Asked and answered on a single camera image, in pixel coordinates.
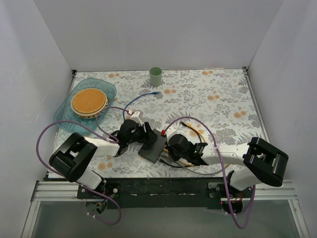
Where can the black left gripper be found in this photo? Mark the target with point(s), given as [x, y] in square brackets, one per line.
[146, 132]

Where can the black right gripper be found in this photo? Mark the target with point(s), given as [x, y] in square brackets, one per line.
[169, 148]

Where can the black network switch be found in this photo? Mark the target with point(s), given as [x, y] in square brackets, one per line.
[152, 151]

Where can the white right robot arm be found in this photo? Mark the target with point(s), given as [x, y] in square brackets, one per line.
[263, 162]

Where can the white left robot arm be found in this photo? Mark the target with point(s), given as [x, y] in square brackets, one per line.
[72, 158]

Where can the floral table mat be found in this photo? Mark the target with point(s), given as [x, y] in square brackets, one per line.
[217, 103]

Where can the green plastic cup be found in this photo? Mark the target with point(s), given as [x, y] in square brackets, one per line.
[155, 74]

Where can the orange woven plate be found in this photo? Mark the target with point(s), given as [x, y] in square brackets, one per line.
[87, 103]

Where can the teal plastic tray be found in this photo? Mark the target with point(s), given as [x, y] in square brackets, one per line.
[67, 115]

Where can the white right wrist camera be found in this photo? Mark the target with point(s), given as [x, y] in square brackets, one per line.
[169, 131]

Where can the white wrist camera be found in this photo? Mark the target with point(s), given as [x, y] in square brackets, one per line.
[136, 117]
[169, 131]

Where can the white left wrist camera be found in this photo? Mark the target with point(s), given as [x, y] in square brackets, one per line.
[136, 117]

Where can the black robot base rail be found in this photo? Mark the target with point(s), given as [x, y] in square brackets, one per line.
[167, 192]

